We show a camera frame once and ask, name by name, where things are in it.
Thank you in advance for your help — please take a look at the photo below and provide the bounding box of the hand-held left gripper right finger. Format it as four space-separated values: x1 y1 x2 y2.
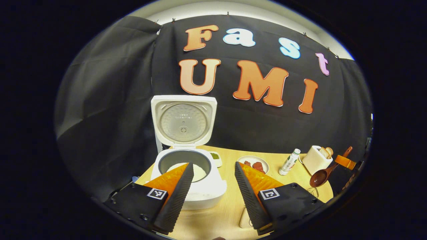
235 162 325 235

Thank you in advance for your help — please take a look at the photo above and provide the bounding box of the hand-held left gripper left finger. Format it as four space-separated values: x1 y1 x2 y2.
103 162 194 234

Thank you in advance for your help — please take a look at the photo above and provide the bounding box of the clear container of rice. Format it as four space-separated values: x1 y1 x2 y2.
240 207 255 229

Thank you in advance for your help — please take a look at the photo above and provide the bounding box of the brown wooden spoon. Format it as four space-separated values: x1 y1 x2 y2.
310 146 353 188

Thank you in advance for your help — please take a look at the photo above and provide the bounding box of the white rice pile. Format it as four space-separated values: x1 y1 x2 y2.
166 163 207 183

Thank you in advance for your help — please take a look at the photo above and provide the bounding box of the white rice cooker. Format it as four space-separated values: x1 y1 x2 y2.
151 95 227 210

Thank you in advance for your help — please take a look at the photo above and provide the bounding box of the white toaster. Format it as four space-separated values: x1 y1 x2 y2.
302 145 333 176

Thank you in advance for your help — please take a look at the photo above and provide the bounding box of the white round plate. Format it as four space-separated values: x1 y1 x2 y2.
237 156 269 174

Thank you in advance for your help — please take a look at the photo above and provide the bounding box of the white drink bottle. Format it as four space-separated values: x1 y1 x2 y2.
279 149 301 176

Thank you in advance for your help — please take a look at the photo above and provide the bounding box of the white divided bean dish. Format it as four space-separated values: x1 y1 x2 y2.
209 152 223 168

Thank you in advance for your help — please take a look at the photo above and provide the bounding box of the row of black cloth clips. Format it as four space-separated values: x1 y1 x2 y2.
153 12 341 59

